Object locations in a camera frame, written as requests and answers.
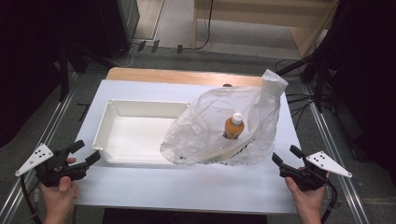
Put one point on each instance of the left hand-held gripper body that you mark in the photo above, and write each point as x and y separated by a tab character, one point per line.
56	168

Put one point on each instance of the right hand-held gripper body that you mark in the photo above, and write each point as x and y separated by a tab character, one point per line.
308	177

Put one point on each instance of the white plastic tray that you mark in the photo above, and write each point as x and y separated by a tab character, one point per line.
137	137

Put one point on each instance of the orange drink bottle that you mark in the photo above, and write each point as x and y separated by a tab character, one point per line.
233	127

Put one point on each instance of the clear plastic bag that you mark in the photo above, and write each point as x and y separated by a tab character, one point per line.
199	130

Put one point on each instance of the person's right hand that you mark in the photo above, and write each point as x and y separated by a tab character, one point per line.
306	200

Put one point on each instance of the person's left hand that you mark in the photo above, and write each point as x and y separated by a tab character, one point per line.
60	199

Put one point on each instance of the black tripod stand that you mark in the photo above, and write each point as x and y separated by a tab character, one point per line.
319	84

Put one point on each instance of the white board sheet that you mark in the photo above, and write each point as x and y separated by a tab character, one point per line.
162	186

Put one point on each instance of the dark round table grommet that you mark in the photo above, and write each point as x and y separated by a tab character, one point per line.
227	85

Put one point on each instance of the wooden board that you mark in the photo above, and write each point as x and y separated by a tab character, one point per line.
174	76

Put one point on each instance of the black power plug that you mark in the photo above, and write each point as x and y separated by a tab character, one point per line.
155	46
141	45

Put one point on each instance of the black cabinet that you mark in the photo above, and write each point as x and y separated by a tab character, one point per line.
121	25

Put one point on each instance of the light wooden shelf unit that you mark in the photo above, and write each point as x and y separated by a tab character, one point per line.
249	15

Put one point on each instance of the metal floor rail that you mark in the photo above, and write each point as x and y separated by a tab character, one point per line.
46	130
330	140

